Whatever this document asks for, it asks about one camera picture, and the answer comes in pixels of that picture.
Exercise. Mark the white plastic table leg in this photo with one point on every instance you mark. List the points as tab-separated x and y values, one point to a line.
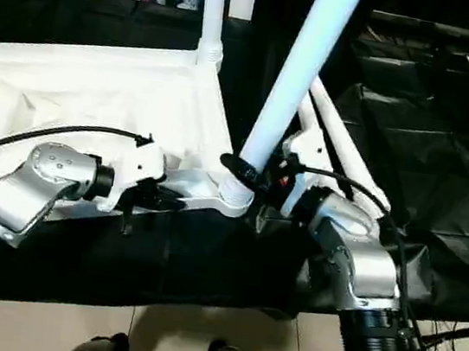
307	122
345	134
301	71
214	11

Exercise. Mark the black work mat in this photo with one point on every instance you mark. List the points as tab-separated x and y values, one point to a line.
416	157

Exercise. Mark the black cabinet with gold label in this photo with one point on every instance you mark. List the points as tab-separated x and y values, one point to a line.
416	4

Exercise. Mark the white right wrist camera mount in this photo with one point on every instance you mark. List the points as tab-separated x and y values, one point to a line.
308	151

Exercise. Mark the dark robot left foot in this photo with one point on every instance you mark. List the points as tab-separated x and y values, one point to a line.
98	350

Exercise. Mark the white plastic table top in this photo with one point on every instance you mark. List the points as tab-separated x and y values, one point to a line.
76	88

